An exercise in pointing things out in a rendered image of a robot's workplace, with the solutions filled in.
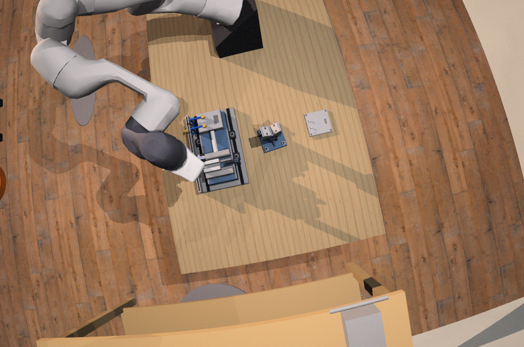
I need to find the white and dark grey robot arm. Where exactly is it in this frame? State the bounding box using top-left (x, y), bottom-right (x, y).
top-left (30, 0), bottom-right (243, 183)

